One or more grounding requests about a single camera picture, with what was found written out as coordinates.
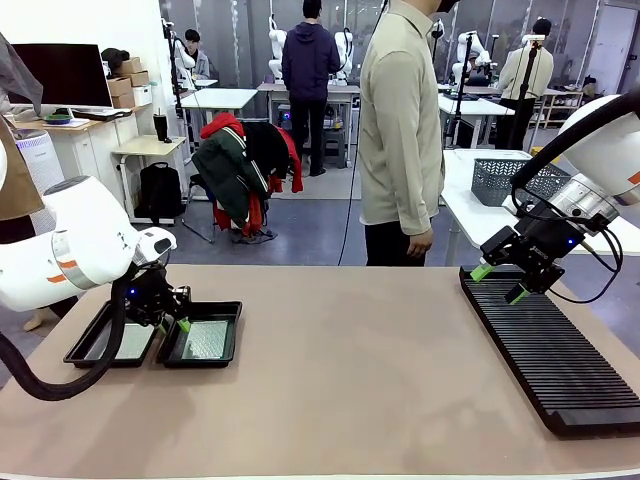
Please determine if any black computer monitor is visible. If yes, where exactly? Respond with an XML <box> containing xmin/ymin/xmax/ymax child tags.
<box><xmin>10</xmin><ymin>43</ymin><xmax>114</xmax><ymax>107</ymax></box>

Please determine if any grey metal workbench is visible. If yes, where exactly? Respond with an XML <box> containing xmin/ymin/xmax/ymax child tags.
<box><xmin>257</xmin><ymin>82</ymin><xmax>361</xmax><ymax>131</ymax></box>

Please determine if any white square work table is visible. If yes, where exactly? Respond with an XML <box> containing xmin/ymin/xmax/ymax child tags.
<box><xmin>179</xmin><ymin>88</ymin><xmax>259</xmax><ymax>134</ymax></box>

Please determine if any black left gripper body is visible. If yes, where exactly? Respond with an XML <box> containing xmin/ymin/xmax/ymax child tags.
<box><xmin>124</xmin><ymin>264</ymin><xmax>177</xmax><ymax>326</ymax></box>

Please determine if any black tumbler with straw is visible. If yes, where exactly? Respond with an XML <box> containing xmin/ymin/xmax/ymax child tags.
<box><xmin>152</xmin><ymin>107</ymin><xmax>171</xmax><ymax>143</ymax></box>

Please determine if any black tripod with phone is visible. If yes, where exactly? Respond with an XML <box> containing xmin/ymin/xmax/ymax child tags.
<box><xmin>509</xmin><ymin>34</ymin><xmax>545</xmax><ymax>152</ymax></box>

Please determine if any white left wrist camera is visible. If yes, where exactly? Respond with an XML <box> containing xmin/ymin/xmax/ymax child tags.
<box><xmin>133</xmin><ymin>227</ymin><xmax>179</xmax><ymax>266</ymax></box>

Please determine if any black ESD tray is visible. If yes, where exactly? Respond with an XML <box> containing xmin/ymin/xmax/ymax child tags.
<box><xmin>156</xmin><ymin>300</ymin><xmax>244</xmax><ymax>370</ymax></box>
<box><xmin>63</xmin><ymin>299</ymin><xmax>166</xmax><ymax>370</ymax></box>

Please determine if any thin black right gripper cable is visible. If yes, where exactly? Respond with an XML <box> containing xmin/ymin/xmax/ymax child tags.
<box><xmin>547</xmin><ymin>224</ymin><xmax>625</xmax><ymax>305</ymax></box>

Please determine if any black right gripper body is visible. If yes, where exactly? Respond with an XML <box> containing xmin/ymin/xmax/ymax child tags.
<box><xmin>514</xmin><ymin>207</ymin><xmax>587</xmax><ymax>281</ymax></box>

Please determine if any small wooden top desk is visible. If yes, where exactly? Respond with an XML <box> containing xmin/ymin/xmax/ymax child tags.
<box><xmin>112</xmin><ymin>134</ymin><xmax>189</xmax><ymax>225</ymax></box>

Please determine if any white long work table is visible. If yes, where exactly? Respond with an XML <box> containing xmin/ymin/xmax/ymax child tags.
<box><xmin>439</xmin><ymin>95</ymin><xmax>516</xmax><ymax>151</ymax></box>

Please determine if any black slotted board rack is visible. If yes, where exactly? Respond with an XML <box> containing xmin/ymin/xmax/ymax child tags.
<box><xmin>458</xmin><ymin>264</ymin><xmax>640</xmax><ymax>441</ymax></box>

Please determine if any white cabinet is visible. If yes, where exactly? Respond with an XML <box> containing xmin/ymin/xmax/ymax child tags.
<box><xmin>49</xmin><ymin>104</ymin><xmax>154</xmax><ymax>247</ymax></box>

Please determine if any black backpack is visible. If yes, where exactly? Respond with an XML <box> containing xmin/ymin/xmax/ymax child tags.
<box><xmin>135</xmin><ymin>162</ymin><xmax>185</xmax><ymax>227</ymax></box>

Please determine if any dark green padded jacket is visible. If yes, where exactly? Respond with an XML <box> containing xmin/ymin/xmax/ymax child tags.
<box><xmin>192</xmin><ymin>127</ymin><xmax>271</xmax><ymax>230</ymax></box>

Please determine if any white air purifier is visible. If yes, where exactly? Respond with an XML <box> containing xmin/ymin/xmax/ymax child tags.
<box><xmin>14</xmin><ymin>129</ymin><xmax>66</xmax><ymax>236</ymax></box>

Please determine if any person's right hand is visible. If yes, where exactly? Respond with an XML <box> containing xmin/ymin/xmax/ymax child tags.
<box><xmin>407</xmin><ymin>228</ymin><xmax>434</xmax><ymax>260</ymax></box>

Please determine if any person in brown apron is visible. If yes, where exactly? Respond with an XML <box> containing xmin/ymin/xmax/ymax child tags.
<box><xmin>0</xmin><ymin>32</ymin><xmax>76</xmax><ymax>332</ymax></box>

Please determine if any person with black beanie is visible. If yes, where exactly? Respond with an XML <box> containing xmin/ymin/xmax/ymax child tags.
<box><xmin>497</xmin><ymin>18</ymin><xmax>555</xmax><ymax>151</ymax></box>

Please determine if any seated person in grey jacket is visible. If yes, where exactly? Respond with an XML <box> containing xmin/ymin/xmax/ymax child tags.
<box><xmin>180</xmin><ymin>28</ymin><xmax>211</xmax><ymax>81</ymax></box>

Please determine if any black camera stand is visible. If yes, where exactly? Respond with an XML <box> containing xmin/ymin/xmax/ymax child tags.
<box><xmin>449</xmin><ymin>32</ymin><xmax>476</xmax><ymax>150</ymax></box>

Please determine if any black floor cable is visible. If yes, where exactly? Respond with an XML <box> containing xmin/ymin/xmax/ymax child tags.
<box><xmin>337</xmin><ymin>99</ymin><xmax>364</xmax><ymax>266</ymax></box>

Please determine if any grey plastic mesh basket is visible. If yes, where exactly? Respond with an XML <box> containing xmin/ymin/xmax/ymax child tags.
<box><xmin>471</xmin><ymin>158</ymin><xmax>571</xmax><ymax>207</ymax></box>

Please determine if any wooden storage shelf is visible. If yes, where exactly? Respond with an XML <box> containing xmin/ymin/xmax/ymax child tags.
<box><xmin>529</xmin><ymin>88</ymin><xmax>584</xmax><ymax>130</ymax></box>

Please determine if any person in beige shirt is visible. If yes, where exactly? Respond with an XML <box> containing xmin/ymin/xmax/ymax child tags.
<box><xmin>358</xmin><ymin>0</ymin><xmax>459</xmax><ymax>267</ymax></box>

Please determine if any black jacket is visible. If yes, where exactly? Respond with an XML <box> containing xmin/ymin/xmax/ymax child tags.
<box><xmin>242</xmin><ymin>121</ymin><xmax>297</xmax><ymax>182</ymax></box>

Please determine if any metal frame chair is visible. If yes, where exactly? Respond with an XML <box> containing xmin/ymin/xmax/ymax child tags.
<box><xmin>181</xmin><ymin>173</ymin><xmax>221</xmax><ymax>245</ymax></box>

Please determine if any person in navy hoodie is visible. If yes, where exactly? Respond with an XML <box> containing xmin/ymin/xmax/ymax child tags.
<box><xmin>281</xmin><ymin>0</ymin><xmax>341</xmax><ymax>177</ymax></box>

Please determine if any white side table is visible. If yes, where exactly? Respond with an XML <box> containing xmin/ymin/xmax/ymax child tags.
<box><xmin>439</xmin><ymin>148</ymin><xmax>640</xmax><ymax>267</ymax></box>

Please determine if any person's right forearm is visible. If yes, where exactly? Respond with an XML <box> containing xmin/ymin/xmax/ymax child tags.
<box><xmin>387</xmin><ymin>149</ymin><xmax>434</xmax><ymax>235</ymax></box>

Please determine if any grey plastic stool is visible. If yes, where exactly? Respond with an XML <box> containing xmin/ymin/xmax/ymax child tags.
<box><xmin>322</xmin><ymin>129</ymin><xmax>349</xmax><ymax>169</ymax></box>

